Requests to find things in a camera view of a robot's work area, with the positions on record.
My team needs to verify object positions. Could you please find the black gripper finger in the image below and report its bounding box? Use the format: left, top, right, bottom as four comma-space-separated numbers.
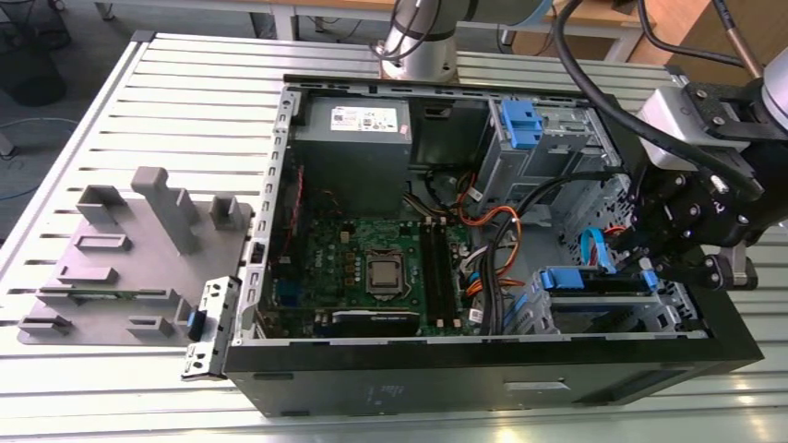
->
651, 243, 739, 293
613, 170, 685, 274

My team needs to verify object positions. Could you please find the metal disk bay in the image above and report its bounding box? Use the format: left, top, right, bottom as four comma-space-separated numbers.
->
509, 265, 703, 336

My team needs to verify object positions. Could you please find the metal optical drive cage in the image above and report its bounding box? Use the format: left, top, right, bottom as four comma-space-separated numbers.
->
476, 95, 620, 207

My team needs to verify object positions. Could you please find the blue plastic drive latch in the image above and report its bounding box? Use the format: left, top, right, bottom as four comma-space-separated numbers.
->
500, 98, 548, 150

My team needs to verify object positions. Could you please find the black RAM slot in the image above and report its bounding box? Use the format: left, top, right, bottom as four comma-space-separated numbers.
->
420, 216, 449, 329
435, 216, 467, 329

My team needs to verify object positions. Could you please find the brown wooden cabinet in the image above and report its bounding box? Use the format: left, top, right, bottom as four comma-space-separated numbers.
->
651, 0, 788, 84

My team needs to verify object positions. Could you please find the silver CPU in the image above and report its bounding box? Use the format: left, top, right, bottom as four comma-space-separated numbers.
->
367, 260, 405, 285

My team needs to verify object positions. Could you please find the metal CPU socket cover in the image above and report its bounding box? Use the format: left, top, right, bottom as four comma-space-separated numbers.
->
361, 248, 411, 301

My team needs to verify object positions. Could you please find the black PC case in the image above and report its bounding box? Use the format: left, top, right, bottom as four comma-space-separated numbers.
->
219, 72, 765, 419

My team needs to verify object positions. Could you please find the grey power supply unit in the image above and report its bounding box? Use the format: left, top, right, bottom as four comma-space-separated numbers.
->
288, 95, 412, 219

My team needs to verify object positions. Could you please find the black graphics card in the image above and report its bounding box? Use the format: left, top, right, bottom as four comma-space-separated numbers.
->
313, 308, 424, 339

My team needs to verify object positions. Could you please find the green motherboard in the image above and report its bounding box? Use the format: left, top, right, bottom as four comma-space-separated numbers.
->
255, 216, 489, 339

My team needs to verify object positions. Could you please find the white metal desk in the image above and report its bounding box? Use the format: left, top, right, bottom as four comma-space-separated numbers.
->
91, 0, 297, 42

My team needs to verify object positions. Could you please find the grey parts rack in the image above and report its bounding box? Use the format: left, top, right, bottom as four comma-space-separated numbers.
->
16, 165, 257, 348

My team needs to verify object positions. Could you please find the green RAM stick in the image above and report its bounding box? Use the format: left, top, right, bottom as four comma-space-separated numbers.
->
65, 288, 136, 303

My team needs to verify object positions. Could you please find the black waste bin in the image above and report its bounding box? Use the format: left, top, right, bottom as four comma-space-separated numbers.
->
0, 0, 68, 107

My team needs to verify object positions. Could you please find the silver side camera mount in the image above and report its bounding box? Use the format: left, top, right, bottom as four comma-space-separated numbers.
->
716, 242, 760, 293

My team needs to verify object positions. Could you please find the blue SATA wire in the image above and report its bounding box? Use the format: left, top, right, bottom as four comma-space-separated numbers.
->
577, 227, 619, 273

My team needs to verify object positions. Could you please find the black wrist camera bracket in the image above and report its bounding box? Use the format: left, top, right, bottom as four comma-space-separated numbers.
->
681, 78, 780, 150

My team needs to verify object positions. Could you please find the thick black case cable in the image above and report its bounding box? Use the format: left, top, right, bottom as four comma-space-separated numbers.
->
483, 169, 629, 336

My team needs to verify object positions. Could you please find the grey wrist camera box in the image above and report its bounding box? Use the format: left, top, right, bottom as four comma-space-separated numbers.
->
635, 86, 753, 173

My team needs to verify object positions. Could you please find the orange power wire bundle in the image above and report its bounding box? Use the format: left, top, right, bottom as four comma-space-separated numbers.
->
459, 205, 524, 299

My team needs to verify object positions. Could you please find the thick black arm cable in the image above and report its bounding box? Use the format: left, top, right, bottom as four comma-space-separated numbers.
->
549, 0, 768, 200

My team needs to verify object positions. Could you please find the black cable with brown sleeve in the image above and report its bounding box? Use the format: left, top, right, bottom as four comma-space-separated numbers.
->
713, 0, 768, 79

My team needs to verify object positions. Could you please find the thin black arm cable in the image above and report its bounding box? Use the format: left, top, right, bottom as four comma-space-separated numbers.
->
636, 0, 749, 68

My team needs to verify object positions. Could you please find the wooden desk with white frame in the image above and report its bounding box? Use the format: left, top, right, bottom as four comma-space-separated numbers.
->
497, 0, 657, 64

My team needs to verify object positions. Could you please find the thin red wire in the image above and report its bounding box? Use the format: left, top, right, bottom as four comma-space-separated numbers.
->
280, 164, 308, 267

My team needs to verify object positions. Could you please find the metal expansion slot bracket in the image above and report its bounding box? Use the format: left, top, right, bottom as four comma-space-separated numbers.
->
180, 275, 243, 383

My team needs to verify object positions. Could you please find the blue floor cable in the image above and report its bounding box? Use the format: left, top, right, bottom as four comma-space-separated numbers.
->
0, 116, 83, 204

